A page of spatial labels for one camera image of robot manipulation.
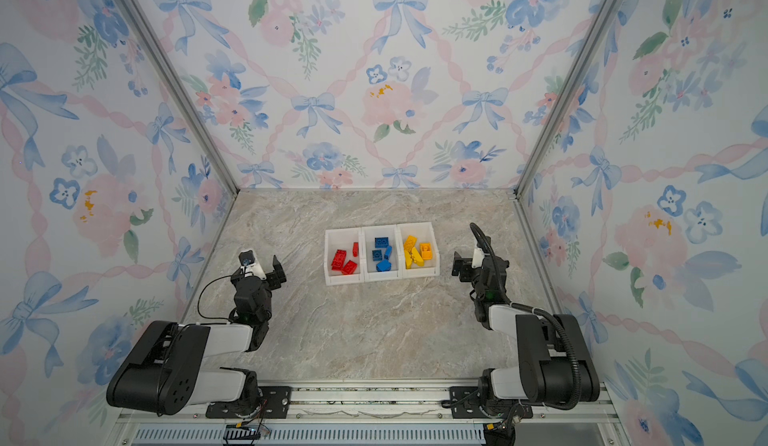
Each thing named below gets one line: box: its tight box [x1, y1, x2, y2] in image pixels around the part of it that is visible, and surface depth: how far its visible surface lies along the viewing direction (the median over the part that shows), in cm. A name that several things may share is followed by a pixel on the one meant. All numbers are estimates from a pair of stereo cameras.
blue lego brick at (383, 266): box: [376, 260, 392, 272], surface depth 99 cm
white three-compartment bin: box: [323, 222, 440, 286], surface depth 100 cm
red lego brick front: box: [331, 249, 347, 271], surface depth 97 cm
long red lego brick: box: [341, 260, 358, 275], surface depth 99 cm
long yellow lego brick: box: [404, 235, 418, 254], surface depth 105 cm
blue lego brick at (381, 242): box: [374, 237, 389, 248], surface depth 105 cm
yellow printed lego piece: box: [420, 242, 433, 260], surface depth 101 cm
